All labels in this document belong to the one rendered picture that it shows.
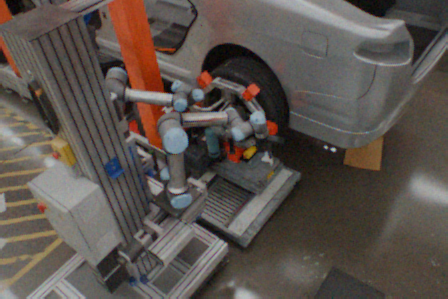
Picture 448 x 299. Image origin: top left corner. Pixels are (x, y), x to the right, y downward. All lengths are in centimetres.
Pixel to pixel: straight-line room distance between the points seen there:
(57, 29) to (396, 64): 175
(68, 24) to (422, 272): 270
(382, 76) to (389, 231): 137
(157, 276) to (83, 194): 102
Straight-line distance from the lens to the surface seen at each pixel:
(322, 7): 251
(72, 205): 219
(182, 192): 229
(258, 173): 346
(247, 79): 284
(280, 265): 322
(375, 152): 402
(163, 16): 457
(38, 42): 184
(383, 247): 339
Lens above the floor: 276
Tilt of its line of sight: 42 degrees down
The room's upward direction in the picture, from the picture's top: 7 degrees counter-clockwise
